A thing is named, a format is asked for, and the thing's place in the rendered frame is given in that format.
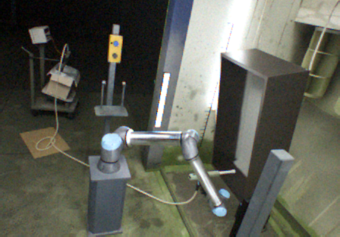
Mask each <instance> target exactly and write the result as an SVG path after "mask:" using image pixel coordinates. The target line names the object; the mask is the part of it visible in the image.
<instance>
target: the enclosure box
mask: <svg viewBox="0 0 340 237"><path fill-rule="evenodd" d="M309 74H310V70H306V68H302V67H301V66H299V65H295V64H294V63H290V62H287V61H286V60H283V59H281V58H278V57H276V56H274V55H270V54H269V53H266V52H263V51H261V50H258V49H247V50H246V49H242V50H238V51H229V52H221V55H220V61H219V79H218V92H217V97H216V115H215V121H214V134H213V140H212V158H211V165H212V167H213V168H214V169H215V170H216V171H219V172H222V171H231V170H233V169H234V170H235V172H234V173H232V172H231V173H227V174H222V175H220V178H222V180H223V181H224V182H225V183H226V185H227V186H228V188H230V191H231V192H232V193H233V195H234V196H235V197H236V198H237V199H238V201H239V203H242V202H243V199H244V198H251V197H252V196H253V193H254V191H255V190H256V186H257V183H258V182H259V179H260V176H261V174H262V171H263V170H264V166H265V165H266V161H267V160H268V158H269V155H270V151H271V150H285V151H286V152H287V153H288V152H289V148H290V146H291V140H292V137H293V134H294V130H295V127H296V122H297V120H298V115H299V111H300V109H301V104H302V99H303V98H304V92H305V88H306V86H307V81H308V76H309Z"/></svg>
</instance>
